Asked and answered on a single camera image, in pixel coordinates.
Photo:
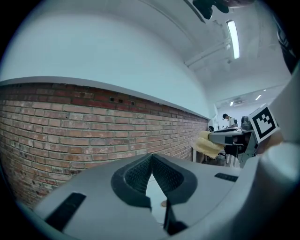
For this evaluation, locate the black head-worn camera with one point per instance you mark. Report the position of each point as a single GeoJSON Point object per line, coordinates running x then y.
{"type": "Point", "coordinates": [208, 8]}

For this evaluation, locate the white ceiling pipe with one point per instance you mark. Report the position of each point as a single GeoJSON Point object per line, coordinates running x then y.
{"type": "Point", "coordinates": [206, 52]}

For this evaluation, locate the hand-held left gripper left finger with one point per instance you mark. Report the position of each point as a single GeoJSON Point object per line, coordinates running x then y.
{"type": "Point", "coordinates": [93, 182]}

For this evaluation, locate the person's right forearm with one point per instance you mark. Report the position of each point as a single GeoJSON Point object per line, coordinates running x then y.
{"type": "Point", "coordinates": [269, 143]}

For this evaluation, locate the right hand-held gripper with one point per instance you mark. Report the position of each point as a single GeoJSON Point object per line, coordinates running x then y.
{"type": "Point", "coordinates": [263, 123]}

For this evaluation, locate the yellow sponge brush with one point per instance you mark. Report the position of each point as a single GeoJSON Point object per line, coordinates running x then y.
{"type": "Point", "coordinates": [206, 146]}

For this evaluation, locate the long ceiling light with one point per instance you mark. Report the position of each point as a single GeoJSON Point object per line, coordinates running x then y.
{"type": "Point", "coordinates": [233, 38]}

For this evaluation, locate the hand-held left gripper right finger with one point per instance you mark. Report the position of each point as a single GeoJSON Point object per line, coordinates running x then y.
{"type": "Point", "coordinates": [206, 187]}

